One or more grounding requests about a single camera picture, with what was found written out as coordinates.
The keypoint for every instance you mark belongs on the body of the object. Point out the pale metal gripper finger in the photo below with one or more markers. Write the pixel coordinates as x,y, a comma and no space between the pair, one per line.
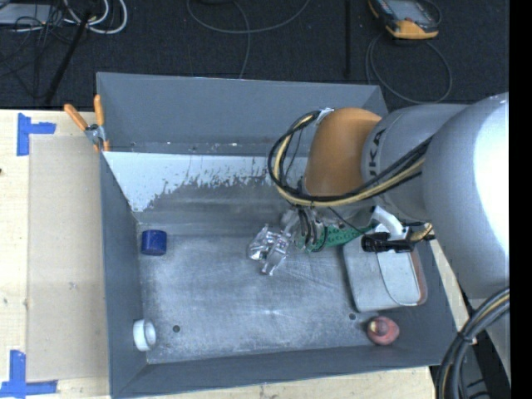
262,243
276,256

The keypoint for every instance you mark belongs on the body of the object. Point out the black cylinder on white bracket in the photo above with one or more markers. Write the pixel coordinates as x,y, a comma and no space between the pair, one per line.
380,242

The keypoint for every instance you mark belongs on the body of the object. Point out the grey metal bin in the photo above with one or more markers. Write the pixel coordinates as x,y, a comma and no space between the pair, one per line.
249,297

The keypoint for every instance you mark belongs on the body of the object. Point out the pale flat board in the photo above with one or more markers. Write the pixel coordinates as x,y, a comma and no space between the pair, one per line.
62,264

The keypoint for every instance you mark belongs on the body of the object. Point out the blue cylinder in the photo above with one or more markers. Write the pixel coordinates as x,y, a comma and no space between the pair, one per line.
154,242

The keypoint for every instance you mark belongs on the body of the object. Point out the red-brown toy fruit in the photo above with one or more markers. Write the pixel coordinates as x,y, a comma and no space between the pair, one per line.
382,331

